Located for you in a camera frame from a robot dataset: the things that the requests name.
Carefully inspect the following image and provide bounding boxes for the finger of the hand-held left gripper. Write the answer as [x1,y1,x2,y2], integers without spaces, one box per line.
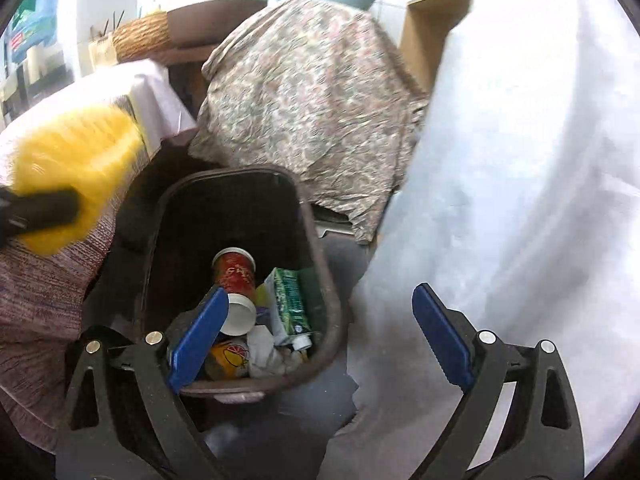
[0,186,81,248]

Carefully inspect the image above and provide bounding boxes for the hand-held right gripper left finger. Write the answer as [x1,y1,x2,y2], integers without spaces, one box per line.
[56,286,231,480]

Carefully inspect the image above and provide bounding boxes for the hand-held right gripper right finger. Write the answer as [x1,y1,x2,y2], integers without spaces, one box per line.
[411,282,587,480]

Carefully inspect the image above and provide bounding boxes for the white orange-print carton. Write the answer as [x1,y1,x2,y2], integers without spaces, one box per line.
[206,338,251,382]

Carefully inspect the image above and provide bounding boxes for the white tissue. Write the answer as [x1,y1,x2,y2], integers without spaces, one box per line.
[247,325,287,379]

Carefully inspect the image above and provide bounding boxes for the yellow fries snack bag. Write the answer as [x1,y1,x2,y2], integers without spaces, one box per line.
[9,104,152,257]

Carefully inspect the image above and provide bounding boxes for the red paper cup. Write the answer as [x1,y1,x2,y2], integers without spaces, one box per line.
[211,247,258,306]

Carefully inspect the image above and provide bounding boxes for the green drink carton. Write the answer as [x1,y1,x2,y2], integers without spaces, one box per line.
[263,266,325,350]

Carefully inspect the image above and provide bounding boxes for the dark brown trash bin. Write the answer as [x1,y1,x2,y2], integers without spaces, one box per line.
[136,164,344,402]

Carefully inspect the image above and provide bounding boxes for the white cloth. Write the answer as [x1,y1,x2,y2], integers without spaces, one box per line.
[319,0,640,480]

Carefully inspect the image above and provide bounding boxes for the woven basket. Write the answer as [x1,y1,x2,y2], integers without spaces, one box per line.
[111,11,172,62]

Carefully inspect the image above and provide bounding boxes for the floral patterned cloth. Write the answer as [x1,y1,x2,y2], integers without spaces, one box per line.
[188,0,432,244]

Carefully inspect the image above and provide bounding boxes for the wooden shelf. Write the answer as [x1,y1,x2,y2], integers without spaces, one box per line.
[398,0,479,93]

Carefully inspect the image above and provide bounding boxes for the wall poster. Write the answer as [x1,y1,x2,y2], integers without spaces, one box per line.
[7,0,63,63]

